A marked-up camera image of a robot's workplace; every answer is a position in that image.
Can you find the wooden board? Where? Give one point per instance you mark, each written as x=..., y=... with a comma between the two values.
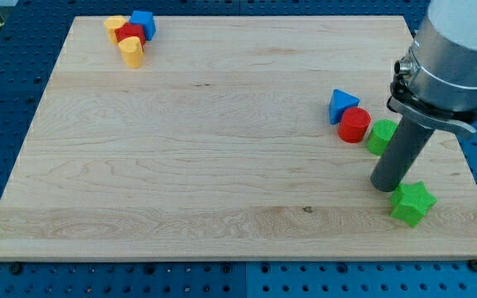
x=219, y=148

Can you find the green star block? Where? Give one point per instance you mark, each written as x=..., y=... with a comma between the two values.
x=411, y=202

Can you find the blue triangle block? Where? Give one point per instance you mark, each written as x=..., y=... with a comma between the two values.
x=340, y=101

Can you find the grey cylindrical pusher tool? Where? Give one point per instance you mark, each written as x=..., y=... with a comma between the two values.
x=403, y=149

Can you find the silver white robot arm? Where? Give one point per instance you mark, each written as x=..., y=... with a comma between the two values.
x=435, y=83

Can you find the red cylinder block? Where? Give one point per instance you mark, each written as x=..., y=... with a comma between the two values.
x=354, y=124

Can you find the yellow heart block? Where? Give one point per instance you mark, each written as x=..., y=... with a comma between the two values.
x=131, y=51

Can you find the blue cube block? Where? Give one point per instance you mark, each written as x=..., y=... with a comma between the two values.
x=146, y=20

